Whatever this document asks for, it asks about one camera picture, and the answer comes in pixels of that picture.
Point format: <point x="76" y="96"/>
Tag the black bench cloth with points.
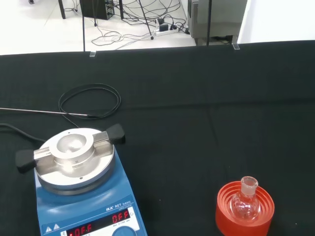
<point x="184" y="110"/>

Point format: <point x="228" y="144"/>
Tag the white power strip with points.
<point x="167" y="32"/>

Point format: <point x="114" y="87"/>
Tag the clear plastic cloth clip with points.
<point x="235" y="46"/>
<point x="92" y="54"/>

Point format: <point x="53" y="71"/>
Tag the black tripod leg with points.
<point x="147" y="22"/>

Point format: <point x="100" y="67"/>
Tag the thin black upright pole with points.
<point x="83" y="27"/>
<point x="209" y="22"/>

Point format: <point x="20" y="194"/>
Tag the blue-base heater with steel plate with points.
<point x="86" y="204"/>

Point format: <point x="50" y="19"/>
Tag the grey metal cabinet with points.
<point x="216" y="17"/>

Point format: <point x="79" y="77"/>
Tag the black computer tower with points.
<point x="98" y="9"/>

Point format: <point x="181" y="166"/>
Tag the black table leg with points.
<point x="62" y="9"/>

